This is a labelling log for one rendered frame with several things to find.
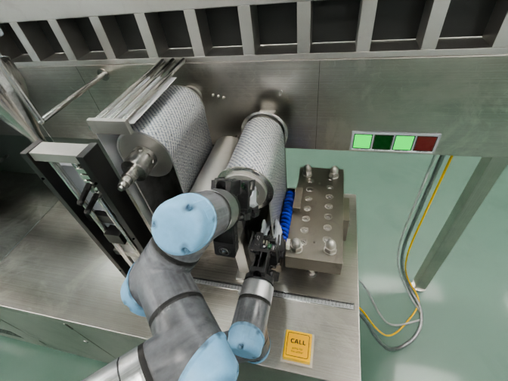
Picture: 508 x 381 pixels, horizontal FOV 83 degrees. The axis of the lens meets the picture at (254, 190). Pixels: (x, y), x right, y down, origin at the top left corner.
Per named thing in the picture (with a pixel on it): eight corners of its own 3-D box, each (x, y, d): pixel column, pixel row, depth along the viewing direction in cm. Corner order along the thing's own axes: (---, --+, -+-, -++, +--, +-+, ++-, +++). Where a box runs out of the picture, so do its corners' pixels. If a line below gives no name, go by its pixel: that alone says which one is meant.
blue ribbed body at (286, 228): (276, 243, 89) (275, 236, 86) (286, 194, 103) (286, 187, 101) (287, 245, 88) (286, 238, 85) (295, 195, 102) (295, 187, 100)
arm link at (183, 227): (133, 236, 37) (166, 183, 35) (175, 221, 47) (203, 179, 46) (179, 276, 36) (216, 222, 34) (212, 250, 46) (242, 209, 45)
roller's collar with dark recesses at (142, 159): (127, 180, 72) (116, 160, 67) (139, 165, 76) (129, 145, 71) (150, 182, 70) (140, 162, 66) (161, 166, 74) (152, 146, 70)
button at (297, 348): (283, 359, 76) (282, 356, 74) (286, 332, 80) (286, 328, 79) (309, 365, 74) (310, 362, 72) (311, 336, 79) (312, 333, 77)
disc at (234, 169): (221, 206, 79) (210, 165, 69) (222, 205, 80) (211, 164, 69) (274, 212, 76) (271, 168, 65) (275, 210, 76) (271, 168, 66)
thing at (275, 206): (273, 243, 87) (268, 202, 75) (284, 189, 103) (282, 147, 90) (274, 243, 87) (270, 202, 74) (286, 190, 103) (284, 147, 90)
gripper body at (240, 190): (257, 179, 61) (241, 182, 49) (255, 219, 61) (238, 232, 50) (223, 176, 62) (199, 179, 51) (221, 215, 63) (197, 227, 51)
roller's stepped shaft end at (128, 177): (116, 193, 66) (110, 183, 64) (130, 176, 70) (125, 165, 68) (128, 194, 65) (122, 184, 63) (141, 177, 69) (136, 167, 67)
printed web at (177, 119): (171, 249, 105) (106, 129, 69) (194, 202, 120) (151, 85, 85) (277, 264, 95) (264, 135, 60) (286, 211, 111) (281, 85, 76)
